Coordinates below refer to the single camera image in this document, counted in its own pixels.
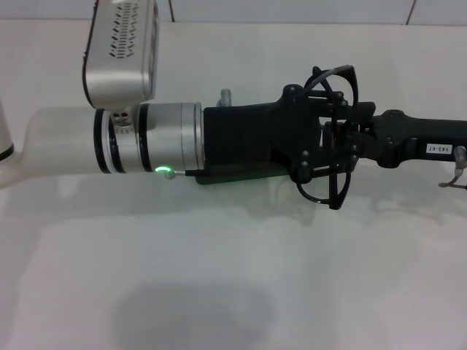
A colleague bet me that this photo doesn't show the green glasses case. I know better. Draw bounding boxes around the green glasses case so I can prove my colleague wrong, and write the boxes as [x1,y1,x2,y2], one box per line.
[189,168,293,187]

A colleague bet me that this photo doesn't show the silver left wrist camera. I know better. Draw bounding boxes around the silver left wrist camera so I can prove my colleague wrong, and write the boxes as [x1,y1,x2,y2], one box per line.
[80,0,161,127]

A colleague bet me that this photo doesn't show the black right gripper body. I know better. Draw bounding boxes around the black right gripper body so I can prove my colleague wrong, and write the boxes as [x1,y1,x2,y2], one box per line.
[367,109,467,170]

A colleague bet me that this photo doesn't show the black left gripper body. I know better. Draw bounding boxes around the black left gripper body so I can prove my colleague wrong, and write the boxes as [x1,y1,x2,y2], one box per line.
[202,84,323,184]

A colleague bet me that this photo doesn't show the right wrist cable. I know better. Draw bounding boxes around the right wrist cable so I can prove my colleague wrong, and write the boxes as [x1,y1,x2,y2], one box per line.
[438,144,467,191]

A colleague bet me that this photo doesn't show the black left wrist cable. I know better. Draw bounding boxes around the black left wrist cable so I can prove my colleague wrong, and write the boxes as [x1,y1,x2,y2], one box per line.
[162,168,206,180]

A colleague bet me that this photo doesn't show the black thin-framed glasses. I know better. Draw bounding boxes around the black thin-framed glasses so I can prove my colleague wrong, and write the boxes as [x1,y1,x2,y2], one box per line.
[297,64,361,211]

